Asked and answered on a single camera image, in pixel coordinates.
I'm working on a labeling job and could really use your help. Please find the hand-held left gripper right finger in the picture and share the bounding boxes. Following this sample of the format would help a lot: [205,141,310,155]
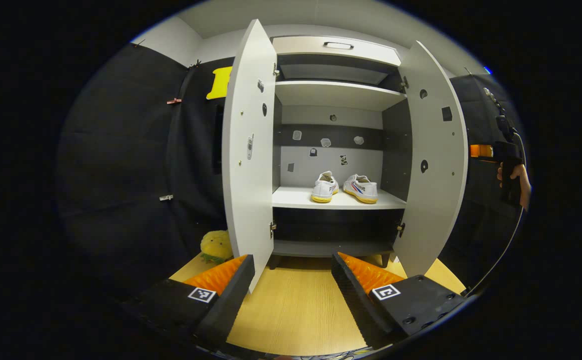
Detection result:
[331,251,466,350]

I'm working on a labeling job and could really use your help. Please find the yellow plush toy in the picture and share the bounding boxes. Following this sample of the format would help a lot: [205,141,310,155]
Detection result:
[200,230,235,265]

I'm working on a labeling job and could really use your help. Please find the white canvas shoe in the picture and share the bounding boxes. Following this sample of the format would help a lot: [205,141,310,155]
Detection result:
[343,173,379,204]
[311,171,340,204]

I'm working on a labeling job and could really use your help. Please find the white shoe cabinet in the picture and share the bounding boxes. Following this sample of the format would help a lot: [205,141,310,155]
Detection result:
[271,35,414,268]

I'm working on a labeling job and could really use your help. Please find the white shoe cabinet door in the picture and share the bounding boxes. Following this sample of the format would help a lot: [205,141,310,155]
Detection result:
[393,41,469,278]
[222,19,277,294]

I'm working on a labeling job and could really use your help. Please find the white cabinet drawer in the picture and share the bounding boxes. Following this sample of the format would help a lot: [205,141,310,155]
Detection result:
[272,36,402,67]

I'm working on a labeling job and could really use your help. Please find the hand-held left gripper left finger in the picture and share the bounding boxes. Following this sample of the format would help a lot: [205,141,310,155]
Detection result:
[121,254,255,351]

